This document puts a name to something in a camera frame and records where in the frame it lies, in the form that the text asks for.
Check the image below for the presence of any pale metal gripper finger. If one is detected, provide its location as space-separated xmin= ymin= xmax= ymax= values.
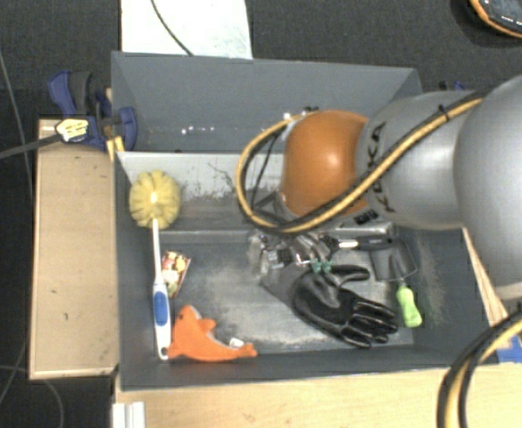
xmin=260 ymin=263 xmax=296 ymax=303
xmin=246 ymin=232 xmax=270 ymax=268

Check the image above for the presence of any black glove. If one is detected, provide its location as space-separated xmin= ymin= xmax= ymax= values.
xmin=292 ymin=263 xmax=400 ymax=350

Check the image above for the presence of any orange toy fish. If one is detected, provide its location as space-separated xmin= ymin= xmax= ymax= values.
xmin=166 ymin=304 xmax=259 ymax=364

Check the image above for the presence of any grey metal bin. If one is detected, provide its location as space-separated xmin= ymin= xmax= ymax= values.
xmin=110 ymin=50 xmax=508 ymax=391

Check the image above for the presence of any pale wood board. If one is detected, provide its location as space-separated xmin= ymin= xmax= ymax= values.
xmin=28 ymin=118 xmax=121 ymax=381

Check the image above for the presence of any black cylinder on white bracket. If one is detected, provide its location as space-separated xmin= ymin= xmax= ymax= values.
xmin=323 ymin=233 xmax=395 ymax=252

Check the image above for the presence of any yellow sponge brush, white handle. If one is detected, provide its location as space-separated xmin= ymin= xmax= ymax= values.
xmin=128 ymin=169 xmax=183 ymax=361

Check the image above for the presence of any green handled wire tool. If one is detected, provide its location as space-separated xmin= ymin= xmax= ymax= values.
xmin=389 ymin=238 xmax=424 ymax=329

